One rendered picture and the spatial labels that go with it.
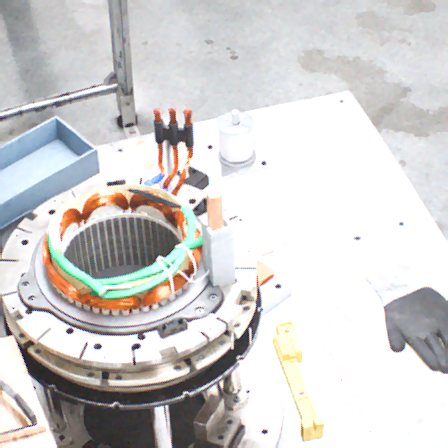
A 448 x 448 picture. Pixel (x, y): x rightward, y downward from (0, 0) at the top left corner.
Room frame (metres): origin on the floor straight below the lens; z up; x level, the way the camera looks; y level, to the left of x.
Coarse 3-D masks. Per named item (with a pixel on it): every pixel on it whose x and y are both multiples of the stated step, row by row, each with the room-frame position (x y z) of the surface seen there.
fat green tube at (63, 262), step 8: (48, 232) 1.10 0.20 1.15; (48, 240) 1.08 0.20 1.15; (56, 256) 1.05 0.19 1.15; (64, 256) 1.05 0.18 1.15; (64, 264) 1.04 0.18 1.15; (72, 272) 1.02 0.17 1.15; (80, 272) 1.02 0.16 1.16; (80, 280) 1.01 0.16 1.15; (88, 280) 1.01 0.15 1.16; (96, 288) 0.99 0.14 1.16; (104, 288) 0.99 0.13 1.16
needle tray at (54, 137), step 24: (48, 120) 1.43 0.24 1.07; (24, 144) 1.40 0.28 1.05; (48, 144) 1.42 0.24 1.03; (72, 144) 1.40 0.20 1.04; (0, 168) 1.37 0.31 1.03; (24, 168) 1.37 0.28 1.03; (48, 168) 1.37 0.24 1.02; (72, 168) 1.33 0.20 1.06; (96, 168) 1.35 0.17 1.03; (0, 192) 1.32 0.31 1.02; (24, 192) 1.28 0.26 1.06; (48, 192) 1.30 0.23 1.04; (0, 216) 1.25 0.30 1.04; (24, 216) 1.28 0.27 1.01; (0, 240) 1.26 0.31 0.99; (0, 312) 1.31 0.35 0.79
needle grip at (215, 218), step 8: (208, 192) 1.06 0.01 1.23; (216, 192) 1.06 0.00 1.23; (208, 200) 1.06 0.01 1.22; (216, 200) 1.05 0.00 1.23; (208, 208) 1.06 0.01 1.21; (216, 208) 1.05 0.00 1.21; (208, 216) 1.06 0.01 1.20; (216, 216) 1.05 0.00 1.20; (208, 224) 1.06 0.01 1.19; (216, 224) 1.05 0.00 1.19
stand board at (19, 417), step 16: (0, 352) 0.98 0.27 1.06; (16, 352) 0.98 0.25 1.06; (0, 368) 0.95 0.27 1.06; (16, 368) 0.95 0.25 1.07; (16, 384) 0.93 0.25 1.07; (0, 400) 0.90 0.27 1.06; (32, 400) 0.90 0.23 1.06; (0, 416) 0.88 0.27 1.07; (16, 416) 0.88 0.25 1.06; (48, 432) 0.85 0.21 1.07
